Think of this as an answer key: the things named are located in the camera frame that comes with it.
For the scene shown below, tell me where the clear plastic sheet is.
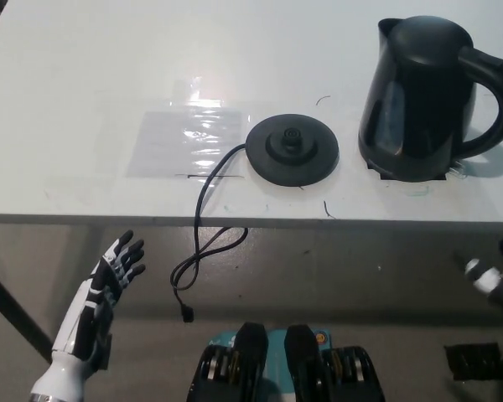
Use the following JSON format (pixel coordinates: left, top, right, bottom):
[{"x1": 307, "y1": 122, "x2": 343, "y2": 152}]
[{"x1": 125, "y1": 77, "x2": 253, "y2": 179}]

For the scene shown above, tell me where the black electric kettle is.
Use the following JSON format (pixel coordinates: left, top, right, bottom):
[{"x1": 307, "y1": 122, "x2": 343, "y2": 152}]
[{"x1": 357, "y1": 17, "x2": 503, "y2": 183}]

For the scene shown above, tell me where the round black kettle base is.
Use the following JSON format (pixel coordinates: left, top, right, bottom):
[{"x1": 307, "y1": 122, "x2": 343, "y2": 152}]
[{"x1": 245, "y1": 112, "x2": 341, "y2": 188}]

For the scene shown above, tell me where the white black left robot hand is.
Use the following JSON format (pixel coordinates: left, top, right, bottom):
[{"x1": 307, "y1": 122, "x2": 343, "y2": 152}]
[{"x1": 29, "y1": 229, "x2": 148, "y2": 401}]

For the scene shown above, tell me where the black power cord with plug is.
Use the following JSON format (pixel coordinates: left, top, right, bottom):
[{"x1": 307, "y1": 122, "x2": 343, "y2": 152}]
[{"x1": 170, "y1": 142, "x2": 249, "y2": 324}]

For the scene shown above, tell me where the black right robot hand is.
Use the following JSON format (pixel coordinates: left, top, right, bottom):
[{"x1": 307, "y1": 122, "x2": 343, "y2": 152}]
[{"x1": 452, "y1": 250, "x2": 503, "y2": 313}]

